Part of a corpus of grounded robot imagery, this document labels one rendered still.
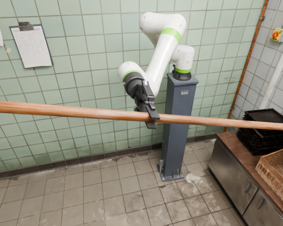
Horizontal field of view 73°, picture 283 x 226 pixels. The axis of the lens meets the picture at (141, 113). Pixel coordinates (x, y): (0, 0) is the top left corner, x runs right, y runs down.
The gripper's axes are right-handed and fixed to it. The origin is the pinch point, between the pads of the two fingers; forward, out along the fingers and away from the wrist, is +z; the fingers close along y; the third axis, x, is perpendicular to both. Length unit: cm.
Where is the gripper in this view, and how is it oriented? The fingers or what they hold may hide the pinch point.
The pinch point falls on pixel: (151, 116)
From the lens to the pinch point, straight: 62.2
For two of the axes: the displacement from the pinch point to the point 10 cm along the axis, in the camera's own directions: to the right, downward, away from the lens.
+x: -9.3, -0.7, -3.5
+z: 2.5, 5.7, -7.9
